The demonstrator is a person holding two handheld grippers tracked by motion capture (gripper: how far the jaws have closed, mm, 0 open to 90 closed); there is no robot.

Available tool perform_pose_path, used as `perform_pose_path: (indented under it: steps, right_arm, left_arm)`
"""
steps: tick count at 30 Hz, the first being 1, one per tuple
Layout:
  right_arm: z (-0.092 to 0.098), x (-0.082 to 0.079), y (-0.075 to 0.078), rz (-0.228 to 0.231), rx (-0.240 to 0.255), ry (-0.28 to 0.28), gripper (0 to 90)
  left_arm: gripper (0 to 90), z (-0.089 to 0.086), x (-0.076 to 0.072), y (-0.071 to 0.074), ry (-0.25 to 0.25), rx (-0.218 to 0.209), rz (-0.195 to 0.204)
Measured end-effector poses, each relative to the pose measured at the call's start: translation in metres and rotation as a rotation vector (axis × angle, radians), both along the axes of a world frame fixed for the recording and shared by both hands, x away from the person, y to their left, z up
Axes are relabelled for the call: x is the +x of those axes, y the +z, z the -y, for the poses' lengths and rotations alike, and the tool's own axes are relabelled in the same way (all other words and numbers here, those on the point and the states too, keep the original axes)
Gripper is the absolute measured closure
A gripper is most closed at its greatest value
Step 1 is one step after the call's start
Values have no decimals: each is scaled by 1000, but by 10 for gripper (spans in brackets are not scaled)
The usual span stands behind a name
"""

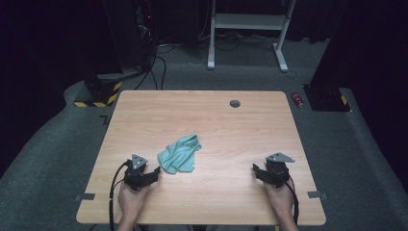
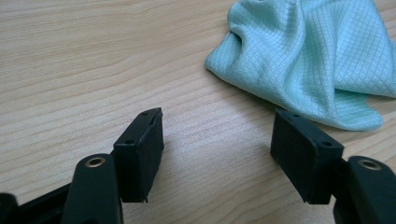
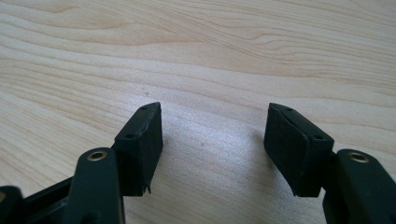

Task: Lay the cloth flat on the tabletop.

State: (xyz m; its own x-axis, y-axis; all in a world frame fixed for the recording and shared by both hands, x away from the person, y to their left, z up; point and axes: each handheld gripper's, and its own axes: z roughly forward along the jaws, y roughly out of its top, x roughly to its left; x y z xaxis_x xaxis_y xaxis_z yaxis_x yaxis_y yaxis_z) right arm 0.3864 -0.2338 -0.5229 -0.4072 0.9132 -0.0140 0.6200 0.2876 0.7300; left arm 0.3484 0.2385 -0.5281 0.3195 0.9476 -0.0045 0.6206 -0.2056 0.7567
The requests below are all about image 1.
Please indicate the red can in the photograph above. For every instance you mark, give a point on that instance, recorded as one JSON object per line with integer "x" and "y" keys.
{"x": 297, "y": 99}

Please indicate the dark equipment rack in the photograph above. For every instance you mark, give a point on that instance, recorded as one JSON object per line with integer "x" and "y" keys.
{"x": 146, "y": 32}

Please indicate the teal cloth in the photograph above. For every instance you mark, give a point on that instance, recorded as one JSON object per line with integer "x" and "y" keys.
{"x": 179, "y": 155}

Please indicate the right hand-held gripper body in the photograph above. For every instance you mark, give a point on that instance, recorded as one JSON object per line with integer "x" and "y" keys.
{"x": 277, "y": 170}

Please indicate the person's left hand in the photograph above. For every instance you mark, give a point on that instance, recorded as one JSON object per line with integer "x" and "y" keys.
{"x": 131, "y": 200}

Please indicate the grey round table grommet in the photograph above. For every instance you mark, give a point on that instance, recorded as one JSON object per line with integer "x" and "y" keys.
{"x": 234, "y": 103}

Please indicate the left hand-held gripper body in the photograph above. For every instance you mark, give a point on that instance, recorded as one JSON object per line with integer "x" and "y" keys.
{"x": 136, "y": 173}

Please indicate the white metal desk frame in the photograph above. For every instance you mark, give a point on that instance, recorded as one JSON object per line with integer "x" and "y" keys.
{"x": 248, "y": 21}

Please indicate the grey tape strip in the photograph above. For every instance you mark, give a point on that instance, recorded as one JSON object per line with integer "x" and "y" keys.
{"x": 85, "y": 196}
{"x": 317, "y": 195}

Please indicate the person's right hand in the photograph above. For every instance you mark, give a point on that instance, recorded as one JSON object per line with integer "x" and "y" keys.
{"x": 280, "y": 200}

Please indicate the black yellow striped stand base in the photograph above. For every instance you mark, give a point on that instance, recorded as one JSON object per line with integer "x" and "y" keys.
{"x": 102, "y": 91}

